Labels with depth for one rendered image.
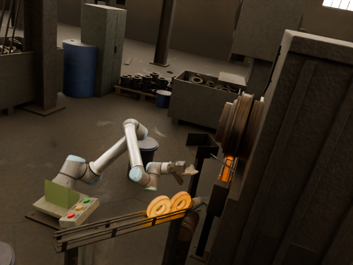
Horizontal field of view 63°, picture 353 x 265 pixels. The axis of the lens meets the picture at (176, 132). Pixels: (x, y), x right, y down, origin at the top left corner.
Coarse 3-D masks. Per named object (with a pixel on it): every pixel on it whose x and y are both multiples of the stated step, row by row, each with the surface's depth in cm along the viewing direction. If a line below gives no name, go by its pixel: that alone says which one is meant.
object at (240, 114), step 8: (248, 96) 182; (240, 104) 176; (248, 104) 176; (240, 112) 173; (240, 120) 172; (232, 128) 172; (240, 128) 172; (232, 136) 174; (232, 144) 176; (224, 152) 181; (232, 152) 180
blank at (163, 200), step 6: (156, 198) 161; (162, 198) 161; (168, 198) 164; (150, 204) 159; (156, 204) 159; (162, 204) 162; (168, 204) 165; (150, 210) 158; (156, 210) 161; (162, 210) 166; (168, 210) 168; (150, 216) 160
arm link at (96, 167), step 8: (144, 128) 244; (144, 136) 244; (120, 144) 244; (112, 152) 245; (120, 152) 246; (96, 160) 251; (104, 160) 247; (112, 160) 249; (88, 168) 249; (96, 168) 249; (104, 168) 251; (88, 176) 248; (96, 176) 250; (88, 184) 255
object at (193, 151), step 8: (192, 136) 272; (200, 136) 274; (208, 136) 274; (192, 144) 276; (200, 144) 278; (208, 144) 274; (216, 144) 258; (192, 152) 260; (200, 152) 250; (208, 152) 253; (216, 152) 255; (200, 160) 264; (200, 168) 268; (192, 176) 274; (192, 184) 274; (192, 192) 279; (200, 208) 285
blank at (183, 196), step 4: (180, 192) 171; (184, 192) 172; (176, 196) 169; (180, 196) 169; (184, 196) 171; (188, 196) 174; (172, 200) 169; (176, 200) 169; (180, 200) 171; (184, 200) 174; (188, 200) 176; (172, 204) 168; (176, 204) 170; (180, 204) 178; (184, 204) 176; (188, 204) 177; (172, 208) 169; (176, 208) 172; (180, 208) 175; (176, 212) 174
